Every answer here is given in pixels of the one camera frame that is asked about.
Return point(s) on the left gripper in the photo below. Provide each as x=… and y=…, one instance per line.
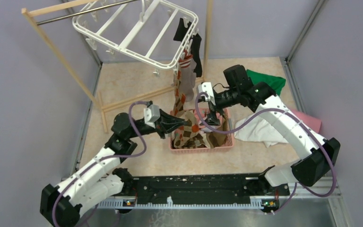
x=166, y=122

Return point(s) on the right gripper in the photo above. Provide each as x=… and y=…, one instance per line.
x=211, y=119

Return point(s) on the argyle patterned sock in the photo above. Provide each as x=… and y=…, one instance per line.
x=189, y=136
x=180, y=97

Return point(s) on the white clip hanger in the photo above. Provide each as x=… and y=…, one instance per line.
x=147, y=11

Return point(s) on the black sock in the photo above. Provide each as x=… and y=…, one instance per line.
x=181, y=30
x=194, y=50

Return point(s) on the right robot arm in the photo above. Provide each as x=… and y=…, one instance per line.
x=317, y=155

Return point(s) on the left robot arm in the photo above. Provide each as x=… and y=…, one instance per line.
x=63, y=205

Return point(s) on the pink patterned sock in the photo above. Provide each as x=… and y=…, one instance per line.
x=202, y=117

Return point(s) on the pink plastic basket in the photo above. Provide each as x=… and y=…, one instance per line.
x=228, y=145

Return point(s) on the brown striped sock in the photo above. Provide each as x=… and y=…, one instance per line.
x=216, y=139

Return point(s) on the white cloth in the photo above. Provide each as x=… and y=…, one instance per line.
x=259, y=130

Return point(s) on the green cloth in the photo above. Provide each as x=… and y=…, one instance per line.
x=276, y=83

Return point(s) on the pink cloth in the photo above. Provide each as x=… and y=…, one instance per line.
x=312, y=122

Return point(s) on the metal rack rod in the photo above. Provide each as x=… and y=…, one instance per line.
x=83, y=12

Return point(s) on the wooden drying rack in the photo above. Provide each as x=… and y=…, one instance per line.
x=30, y=17

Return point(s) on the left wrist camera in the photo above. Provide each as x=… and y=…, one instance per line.
x=151, y=115

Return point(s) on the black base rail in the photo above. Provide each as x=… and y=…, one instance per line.
x=180, y=190

